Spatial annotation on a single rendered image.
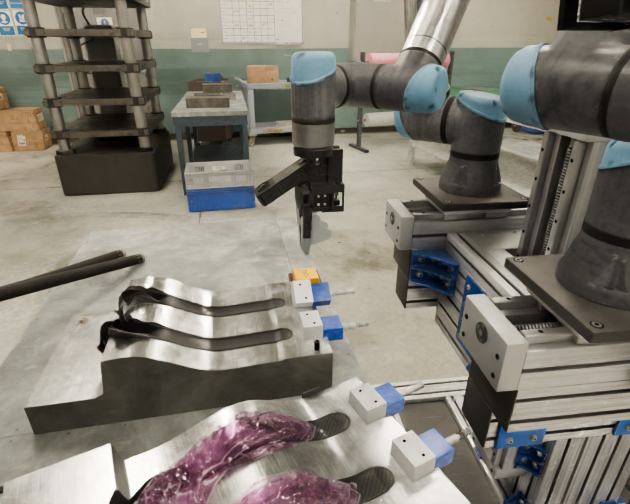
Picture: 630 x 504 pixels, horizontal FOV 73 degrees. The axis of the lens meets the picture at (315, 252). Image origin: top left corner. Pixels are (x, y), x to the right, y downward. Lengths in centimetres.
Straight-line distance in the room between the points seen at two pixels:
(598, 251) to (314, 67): 50
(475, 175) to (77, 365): 93
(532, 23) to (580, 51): 819
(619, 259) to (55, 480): 78
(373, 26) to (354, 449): 672
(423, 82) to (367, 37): 635
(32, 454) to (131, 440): 15
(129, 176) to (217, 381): 407
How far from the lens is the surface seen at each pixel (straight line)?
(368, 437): 69
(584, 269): 74
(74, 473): 65
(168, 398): 80
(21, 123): 737
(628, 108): 43
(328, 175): 79
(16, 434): 91
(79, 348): 94
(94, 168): 479
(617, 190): 71
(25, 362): 106
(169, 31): 715
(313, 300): 88
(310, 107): 74
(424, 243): 112
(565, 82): 45
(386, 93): 77
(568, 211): 96
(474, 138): 110
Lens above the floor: 138
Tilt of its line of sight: 26 degrees down
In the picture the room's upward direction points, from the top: straight up
